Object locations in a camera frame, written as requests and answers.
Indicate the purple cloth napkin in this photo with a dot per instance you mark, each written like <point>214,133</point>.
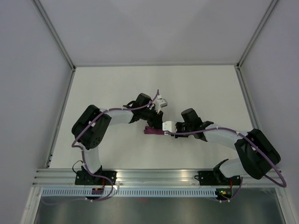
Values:
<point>150,130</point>

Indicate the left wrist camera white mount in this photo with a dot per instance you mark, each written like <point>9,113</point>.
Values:
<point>160,103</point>

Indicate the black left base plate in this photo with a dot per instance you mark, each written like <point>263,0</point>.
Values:
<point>83,178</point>

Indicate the aluminium frame post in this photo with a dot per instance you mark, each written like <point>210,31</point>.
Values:
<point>266,16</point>
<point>46,19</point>

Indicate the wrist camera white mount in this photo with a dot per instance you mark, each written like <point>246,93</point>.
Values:
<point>169,127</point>
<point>160,103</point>

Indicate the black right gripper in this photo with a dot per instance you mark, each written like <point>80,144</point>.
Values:
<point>178,123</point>

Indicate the white slotted cable duct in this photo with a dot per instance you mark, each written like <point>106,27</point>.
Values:
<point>134,192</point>

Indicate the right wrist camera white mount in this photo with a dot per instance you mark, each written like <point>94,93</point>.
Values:
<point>169,127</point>

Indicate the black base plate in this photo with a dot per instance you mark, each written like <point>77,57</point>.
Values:
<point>215,178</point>
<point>83,178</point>

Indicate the aluminium front rail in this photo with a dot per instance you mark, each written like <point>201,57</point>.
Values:
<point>128,178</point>

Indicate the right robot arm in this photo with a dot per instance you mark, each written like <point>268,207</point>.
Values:
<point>256,155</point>

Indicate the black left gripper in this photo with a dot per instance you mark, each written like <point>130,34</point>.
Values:
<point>157,121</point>

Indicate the aluminium frame post left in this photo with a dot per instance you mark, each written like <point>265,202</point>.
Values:
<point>46,19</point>

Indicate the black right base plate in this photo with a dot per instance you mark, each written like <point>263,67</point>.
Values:
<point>215,178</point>

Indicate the aluminium frame post right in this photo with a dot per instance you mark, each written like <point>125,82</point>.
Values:
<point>266,16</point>

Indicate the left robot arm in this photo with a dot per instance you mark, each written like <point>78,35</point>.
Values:
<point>90,128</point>

